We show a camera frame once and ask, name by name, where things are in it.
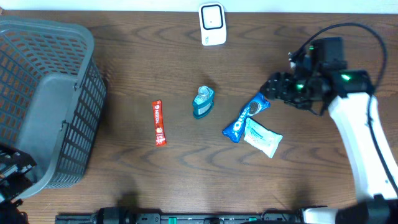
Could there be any green wet wipes pack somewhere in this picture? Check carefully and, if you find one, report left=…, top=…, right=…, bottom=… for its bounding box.
left=244, top=118, right=283, bottom=158

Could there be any blue Oreo cookie pack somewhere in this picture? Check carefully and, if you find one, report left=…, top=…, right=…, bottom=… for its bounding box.
left=222, top=92, right=271, bottom=143

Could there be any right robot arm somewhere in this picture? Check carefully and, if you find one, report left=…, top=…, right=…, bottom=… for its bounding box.
left=260, top=37, right=397, bottom=223

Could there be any red Nescafe stick sachet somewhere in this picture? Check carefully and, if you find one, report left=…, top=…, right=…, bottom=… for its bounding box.
left=152, top=100, right=167, bottom=146

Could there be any grey plastic basket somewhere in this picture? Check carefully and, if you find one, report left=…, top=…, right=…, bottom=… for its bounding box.
left=1, top=16, right=106, bottom=198

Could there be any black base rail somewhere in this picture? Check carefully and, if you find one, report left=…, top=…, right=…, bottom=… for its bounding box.
left=55, top=207, right=303, bottom=224

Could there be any teal mouthwash bottle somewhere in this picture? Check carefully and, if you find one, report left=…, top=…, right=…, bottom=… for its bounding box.
left=192, top=85, right=215, bottom=119

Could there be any white barcode scanner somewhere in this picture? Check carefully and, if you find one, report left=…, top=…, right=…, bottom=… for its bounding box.
left=198, top=2, right=227, bottom=46

